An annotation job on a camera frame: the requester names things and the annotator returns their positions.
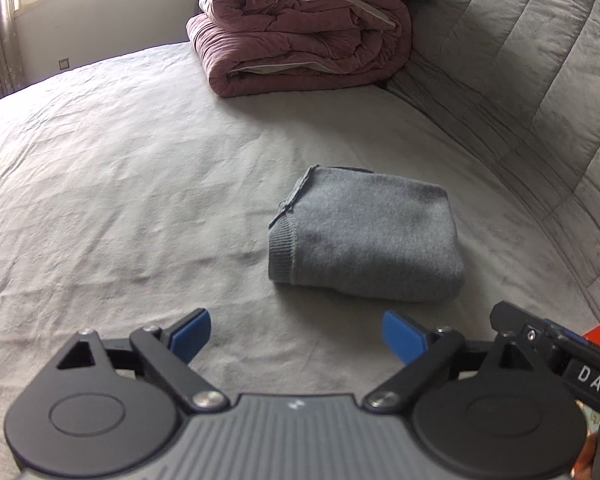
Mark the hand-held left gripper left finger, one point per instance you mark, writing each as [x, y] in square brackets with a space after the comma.
[192, 334]

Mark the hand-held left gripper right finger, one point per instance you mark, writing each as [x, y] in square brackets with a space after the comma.
[404, 336]

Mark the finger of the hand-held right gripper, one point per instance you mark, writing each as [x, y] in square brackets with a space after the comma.
[517, 320]

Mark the grey knit sweater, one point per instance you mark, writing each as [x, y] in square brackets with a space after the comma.
[370, 235]

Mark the grey bed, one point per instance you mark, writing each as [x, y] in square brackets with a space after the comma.
[130, 185]

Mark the grey quilted headboard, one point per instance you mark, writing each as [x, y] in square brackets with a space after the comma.
[520, 70]

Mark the pink folded quilt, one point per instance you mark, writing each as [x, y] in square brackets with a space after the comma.
[300, 35]

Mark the wall socket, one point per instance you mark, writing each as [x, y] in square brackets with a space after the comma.
[63, 63]

